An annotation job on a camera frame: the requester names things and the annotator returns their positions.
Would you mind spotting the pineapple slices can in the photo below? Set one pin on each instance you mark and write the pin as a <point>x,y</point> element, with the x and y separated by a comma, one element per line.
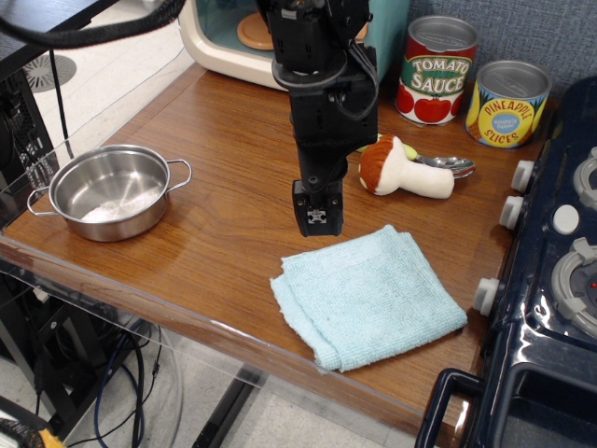
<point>507,103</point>

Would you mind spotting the tomato sauce can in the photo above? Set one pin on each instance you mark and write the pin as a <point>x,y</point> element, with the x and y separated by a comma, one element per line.
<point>437,60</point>

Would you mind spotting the stainless steel pot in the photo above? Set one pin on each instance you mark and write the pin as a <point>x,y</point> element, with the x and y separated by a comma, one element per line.
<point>111,193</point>

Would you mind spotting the light blue folded cloth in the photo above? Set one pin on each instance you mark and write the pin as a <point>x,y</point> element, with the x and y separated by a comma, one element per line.
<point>365,300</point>

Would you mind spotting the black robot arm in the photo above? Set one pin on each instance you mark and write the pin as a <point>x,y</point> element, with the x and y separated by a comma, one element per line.
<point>306,35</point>

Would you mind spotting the black desk at left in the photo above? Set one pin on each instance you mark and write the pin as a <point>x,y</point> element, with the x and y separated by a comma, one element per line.
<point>25,141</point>

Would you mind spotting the plush mushroom toy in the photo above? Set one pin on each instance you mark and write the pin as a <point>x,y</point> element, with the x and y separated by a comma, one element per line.
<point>384,168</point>

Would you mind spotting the green handled metal spoon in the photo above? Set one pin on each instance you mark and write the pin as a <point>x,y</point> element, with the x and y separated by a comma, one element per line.
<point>459,167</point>

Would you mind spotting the dark blue toy stove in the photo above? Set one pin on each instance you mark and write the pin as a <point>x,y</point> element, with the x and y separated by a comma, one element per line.
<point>537,386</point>

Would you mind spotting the black table leg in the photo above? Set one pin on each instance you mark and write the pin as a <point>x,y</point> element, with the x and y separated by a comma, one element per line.
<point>221,420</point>

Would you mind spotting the teal toy microwave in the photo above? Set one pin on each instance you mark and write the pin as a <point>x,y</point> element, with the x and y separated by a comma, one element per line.
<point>209,34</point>

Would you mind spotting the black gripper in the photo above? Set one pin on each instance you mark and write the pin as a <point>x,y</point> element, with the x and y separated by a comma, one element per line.
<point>333,112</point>

